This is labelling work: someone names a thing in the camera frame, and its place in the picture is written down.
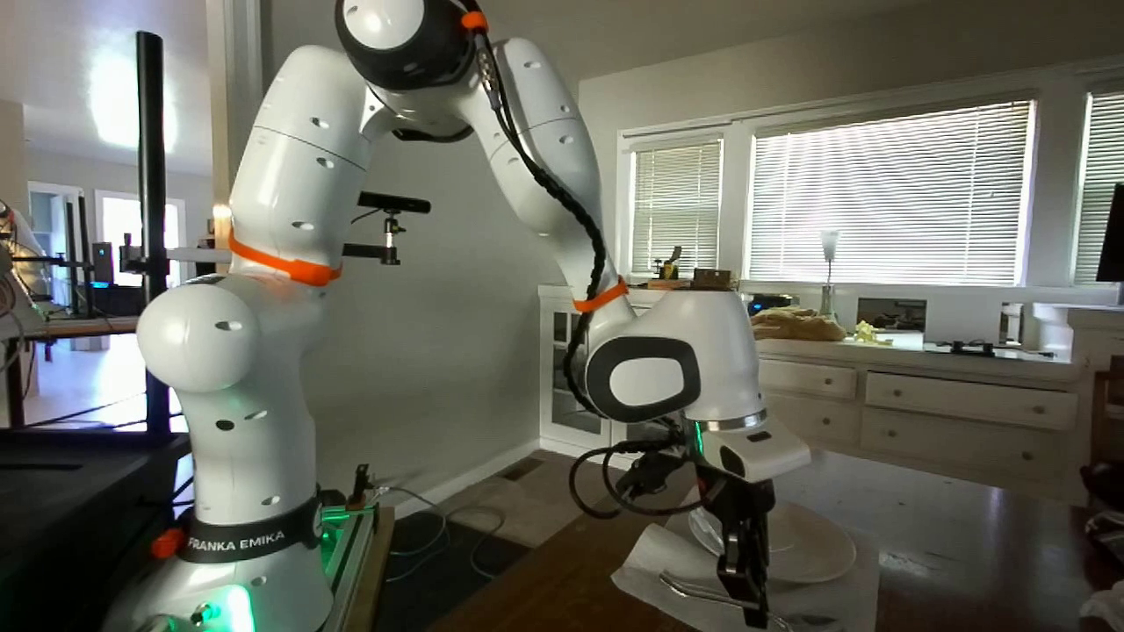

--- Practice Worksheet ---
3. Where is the black floor mat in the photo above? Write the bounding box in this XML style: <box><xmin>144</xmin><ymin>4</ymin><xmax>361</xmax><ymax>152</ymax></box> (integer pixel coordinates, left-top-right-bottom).
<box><xmin>369</xmin><ymin>507</ymin><xmax>533</xmax><ymax>632</ymax></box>

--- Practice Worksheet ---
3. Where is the black monitor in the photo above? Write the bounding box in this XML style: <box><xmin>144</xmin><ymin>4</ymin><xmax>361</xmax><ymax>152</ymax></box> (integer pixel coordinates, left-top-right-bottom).
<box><xmin>1093</xmin><ymin>178</ymin><xmax>1124</xmax><ymax>286</ymax></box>

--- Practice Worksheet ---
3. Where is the dark wooden chair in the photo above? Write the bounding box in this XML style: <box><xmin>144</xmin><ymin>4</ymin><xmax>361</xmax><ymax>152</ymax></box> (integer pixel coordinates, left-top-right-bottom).
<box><xmin>1076</xmin><ymin>354</ymin><xmax>1124</xmax><ymax>555</ymax></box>

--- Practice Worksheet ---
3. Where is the slim white lamp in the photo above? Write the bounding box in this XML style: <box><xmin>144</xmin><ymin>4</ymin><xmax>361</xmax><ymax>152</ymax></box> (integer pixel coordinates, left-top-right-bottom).
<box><xmin>814</xmin><ymin>229</ymin><xmax>845</xmax><ymax>320</ymax></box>

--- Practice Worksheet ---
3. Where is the black vertical post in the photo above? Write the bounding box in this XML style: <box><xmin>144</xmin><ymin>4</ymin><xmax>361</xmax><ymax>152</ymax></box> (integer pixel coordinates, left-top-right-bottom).
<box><xmin>131</xmin><ymin>28</ymin><xmax>168</xmax><ymax>441</ymax></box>

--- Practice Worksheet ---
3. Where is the green lit robot stand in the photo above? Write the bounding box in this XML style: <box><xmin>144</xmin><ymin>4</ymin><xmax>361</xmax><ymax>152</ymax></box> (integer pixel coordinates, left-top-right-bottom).
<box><xmin>313</xmin><ymin>465</ymin><xmax>396</xmax><ymax>632</ymax></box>

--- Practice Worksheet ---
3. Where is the white paper napkin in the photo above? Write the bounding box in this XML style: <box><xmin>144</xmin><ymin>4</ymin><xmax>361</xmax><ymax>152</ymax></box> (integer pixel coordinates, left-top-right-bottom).
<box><xmin>607</xmin><ymin>521</ymin><xmax>887</xmax><ymax>632</ymax></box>

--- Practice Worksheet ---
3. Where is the silver metal spoon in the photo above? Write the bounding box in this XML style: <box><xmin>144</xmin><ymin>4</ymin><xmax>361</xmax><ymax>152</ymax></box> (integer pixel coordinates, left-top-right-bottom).
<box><xmin>656</xmin><ymin>568</ymin><xmax>731</xmax><ymax>598</ymax></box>

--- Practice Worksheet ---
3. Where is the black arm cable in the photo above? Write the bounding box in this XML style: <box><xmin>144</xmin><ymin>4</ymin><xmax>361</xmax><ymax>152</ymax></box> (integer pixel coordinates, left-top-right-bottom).
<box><xmin>470</xmin><ymin>19</ymin><xmax>709</xmax><ymax>526</ymax></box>

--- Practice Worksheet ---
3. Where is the white built-in cabinet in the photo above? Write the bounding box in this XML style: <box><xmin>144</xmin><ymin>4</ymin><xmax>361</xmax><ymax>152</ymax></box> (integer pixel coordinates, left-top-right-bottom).
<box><xmin>533</xmin><ymin>277</ymin><xmax>1124</xmax><ymax>509</ymax></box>

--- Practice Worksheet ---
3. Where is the black cart platform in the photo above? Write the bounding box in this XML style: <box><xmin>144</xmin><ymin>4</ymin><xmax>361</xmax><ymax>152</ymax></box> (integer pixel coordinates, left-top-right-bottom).
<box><xmin>0</xmin><ymin>430</ymin><xmax>192</xmax><ymax>632</ymax></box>

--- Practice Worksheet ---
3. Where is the wooden desk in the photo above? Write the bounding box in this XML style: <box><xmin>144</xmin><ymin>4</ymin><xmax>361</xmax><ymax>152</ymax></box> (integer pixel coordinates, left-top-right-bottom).
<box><xmin>0</xmin><ymin>310</ymin><xmax>144</xmax><ymax>431</ymax></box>

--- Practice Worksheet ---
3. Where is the black stereo camera bar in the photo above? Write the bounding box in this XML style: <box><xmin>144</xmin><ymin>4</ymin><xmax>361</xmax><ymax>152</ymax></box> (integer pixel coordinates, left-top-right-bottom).
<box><xmin>341</xmin><ymin>190</ymin><xmax>437</xmax><ymax>272</ymax></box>

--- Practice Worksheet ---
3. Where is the white round plate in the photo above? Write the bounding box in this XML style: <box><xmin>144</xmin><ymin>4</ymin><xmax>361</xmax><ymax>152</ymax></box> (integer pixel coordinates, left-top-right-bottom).
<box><xmin>686</xmin><ymin>502</ymin><xmax>866</xmax><ymax>590</ymax></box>

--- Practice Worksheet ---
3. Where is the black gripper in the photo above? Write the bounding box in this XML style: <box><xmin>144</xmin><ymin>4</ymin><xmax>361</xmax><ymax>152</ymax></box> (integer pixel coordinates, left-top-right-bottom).
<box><xmin>695</xmin><ymin>465</ymin><xmax>779</xmax><ymax>632</ymax></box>

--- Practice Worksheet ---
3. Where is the small picture frame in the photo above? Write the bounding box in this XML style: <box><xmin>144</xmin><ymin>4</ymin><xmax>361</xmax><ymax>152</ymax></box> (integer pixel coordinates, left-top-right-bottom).
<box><xmin>850</xmin><ymin>292</ymin><xmax>931</xmax><ymax>336</ymax></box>

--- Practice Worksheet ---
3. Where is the silver metal fork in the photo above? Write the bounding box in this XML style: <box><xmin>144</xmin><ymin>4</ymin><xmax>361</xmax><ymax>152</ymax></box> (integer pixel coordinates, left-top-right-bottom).
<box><xmin>766</xmin><ymin>608</ymin><xmax>845</xmax><ymax>629</ymax></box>

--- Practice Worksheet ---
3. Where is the yellow cloth pile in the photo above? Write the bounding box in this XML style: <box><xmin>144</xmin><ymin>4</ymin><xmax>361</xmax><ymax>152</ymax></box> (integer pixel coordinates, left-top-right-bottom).
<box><xmin>751</xmin><ymin>302</ymin><xmax>850</xmax><ymax>347</ymax></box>

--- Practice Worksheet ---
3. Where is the brown basket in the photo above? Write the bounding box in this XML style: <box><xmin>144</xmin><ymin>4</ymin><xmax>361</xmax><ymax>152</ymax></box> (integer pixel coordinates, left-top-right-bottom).
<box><xmin>641</xmin><ymin>244</ymin><xmax>737</xmax><ymax>296</ymax></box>

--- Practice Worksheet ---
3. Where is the wrist mounted camera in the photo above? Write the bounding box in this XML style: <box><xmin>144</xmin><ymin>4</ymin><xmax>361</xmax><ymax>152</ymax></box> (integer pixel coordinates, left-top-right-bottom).
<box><xmin>709</xmin><ymin>421</ymin><xmax>814</xmax><ymax>487</ymax></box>

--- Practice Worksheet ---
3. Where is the wide white window blind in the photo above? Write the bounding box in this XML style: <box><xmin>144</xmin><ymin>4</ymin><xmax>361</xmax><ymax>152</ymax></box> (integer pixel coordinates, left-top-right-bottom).
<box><xmin>746</xmin><ymin>94</ymin><xmax>1041</xmax><ymax>287</ymax></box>

